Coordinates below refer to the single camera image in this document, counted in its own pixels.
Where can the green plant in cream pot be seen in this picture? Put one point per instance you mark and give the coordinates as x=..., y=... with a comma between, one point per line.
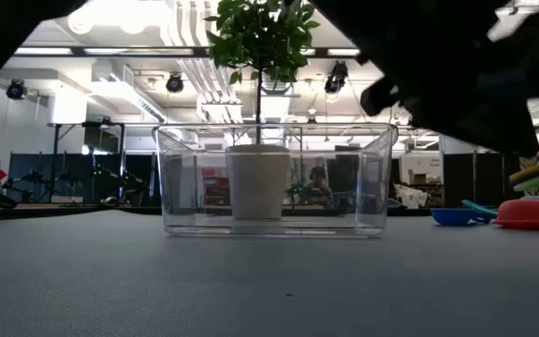
x=257, y=187

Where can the brown cardboard box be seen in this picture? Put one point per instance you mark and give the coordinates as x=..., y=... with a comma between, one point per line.
x=418, y=178

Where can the colourful patterned cloth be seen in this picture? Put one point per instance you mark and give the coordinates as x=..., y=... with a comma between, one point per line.
x=534, y=160

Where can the black metal rack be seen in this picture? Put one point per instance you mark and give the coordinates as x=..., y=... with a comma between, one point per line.
x=55, y=154

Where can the dark partition panel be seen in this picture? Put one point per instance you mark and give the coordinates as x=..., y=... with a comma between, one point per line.
x=21, y=168
x=475, y=178

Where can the white crumpled cloth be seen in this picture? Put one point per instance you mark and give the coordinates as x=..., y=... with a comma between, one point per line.
x=410, y=194

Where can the black ceiling spotlight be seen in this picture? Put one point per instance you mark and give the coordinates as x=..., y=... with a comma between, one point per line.
x=16, y=90
x=174, y=83
x=335, y=79

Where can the red measuring cup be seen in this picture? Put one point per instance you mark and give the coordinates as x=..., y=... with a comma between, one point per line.
x=527, y=215

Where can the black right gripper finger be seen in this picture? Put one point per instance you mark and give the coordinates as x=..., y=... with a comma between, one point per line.
x=517, y=136

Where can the person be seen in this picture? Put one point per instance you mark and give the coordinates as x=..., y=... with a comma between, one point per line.
x=318, y=175

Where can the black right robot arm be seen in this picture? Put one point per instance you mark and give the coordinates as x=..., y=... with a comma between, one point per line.
x=391, y=28

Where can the clear plastic basket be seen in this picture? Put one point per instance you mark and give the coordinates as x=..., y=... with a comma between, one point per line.
x=171, y=187

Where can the blue measuring cup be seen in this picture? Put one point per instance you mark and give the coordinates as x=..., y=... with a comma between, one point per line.
x=452, y=216

